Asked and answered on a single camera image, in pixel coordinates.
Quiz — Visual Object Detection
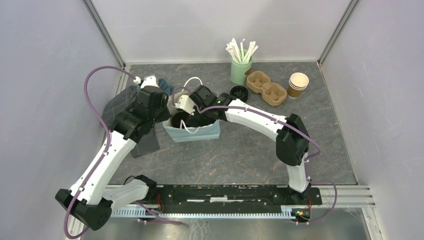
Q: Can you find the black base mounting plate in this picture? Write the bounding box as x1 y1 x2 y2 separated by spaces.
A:
139 184 323 214

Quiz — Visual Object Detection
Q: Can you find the left aluminium frame post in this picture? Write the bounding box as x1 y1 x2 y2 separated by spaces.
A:
82 0 126 68

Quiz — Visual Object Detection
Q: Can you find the remaining cardboard carrier tray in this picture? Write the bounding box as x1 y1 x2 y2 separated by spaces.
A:
246 71 288 107

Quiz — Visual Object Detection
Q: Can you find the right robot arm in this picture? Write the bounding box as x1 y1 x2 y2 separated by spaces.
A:
189 85 312 204

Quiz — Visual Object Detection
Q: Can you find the stack of black lids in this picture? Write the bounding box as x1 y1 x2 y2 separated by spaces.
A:
230 85 249 103

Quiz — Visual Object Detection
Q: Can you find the green straw holder cup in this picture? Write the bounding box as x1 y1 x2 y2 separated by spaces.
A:
230 56 253 85

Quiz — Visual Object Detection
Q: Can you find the aluminium frame post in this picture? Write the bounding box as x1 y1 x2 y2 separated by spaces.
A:
82 0 126 68
317 0 360 68

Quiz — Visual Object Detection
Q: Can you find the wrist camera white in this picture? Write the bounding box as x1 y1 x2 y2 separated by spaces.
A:
133 75 159 89
175 95 196 116

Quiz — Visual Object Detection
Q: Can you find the light blue paper bag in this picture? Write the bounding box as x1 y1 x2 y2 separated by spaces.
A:
162 77 221 143

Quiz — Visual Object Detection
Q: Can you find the right aluminium frame post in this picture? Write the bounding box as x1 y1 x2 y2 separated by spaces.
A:
317 0 360 68

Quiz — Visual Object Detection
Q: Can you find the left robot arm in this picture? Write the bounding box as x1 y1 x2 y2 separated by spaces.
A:
55 85 170 231

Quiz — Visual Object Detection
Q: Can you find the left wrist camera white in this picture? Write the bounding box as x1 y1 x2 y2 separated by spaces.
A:
133 75 159 89

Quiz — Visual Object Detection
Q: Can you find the stack of paper cups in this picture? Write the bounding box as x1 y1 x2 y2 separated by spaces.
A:
287 72 309 99

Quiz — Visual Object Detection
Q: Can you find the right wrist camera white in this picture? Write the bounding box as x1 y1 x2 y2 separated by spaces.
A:
175 95 196 116

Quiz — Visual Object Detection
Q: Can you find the blue cloth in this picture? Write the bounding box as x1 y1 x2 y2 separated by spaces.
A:
158 78 175 96

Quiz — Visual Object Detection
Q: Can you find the grey checked cloth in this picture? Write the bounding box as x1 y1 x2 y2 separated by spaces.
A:
101 85 160 158

